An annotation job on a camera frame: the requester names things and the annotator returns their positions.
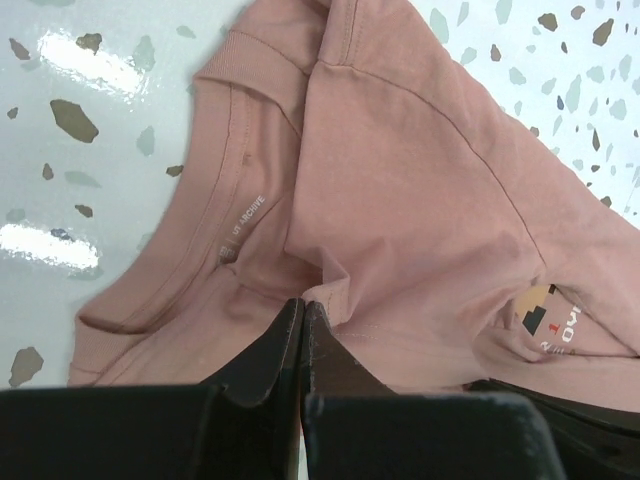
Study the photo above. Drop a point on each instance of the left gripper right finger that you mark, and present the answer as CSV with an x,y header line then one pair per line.
x,y
357,428

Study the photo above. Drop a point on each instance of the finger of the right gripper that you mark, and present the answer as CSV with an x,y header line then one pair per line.
x,y
594,443

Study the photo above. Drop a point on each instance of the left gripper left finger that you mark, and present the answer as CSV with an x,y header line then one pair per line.
x,y
242,422

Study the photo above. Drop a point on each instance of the pink printed t shirt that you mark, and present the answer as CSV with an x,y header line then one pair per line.
x,y
340,155

